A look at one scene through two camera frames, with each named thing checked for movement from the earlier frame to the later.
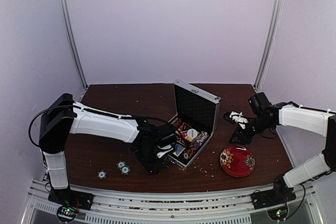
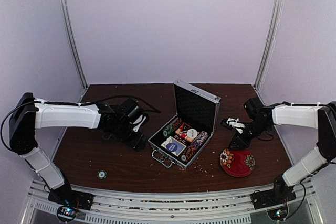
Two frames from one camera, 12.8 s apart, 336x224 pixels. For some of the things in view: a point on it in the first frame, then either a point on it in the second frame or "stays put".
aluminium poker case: [195, 119] stays put
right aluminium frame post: [278, 10] stays put
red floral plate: [237, 161] stays put
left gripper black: [152, 169] → [136, 143]
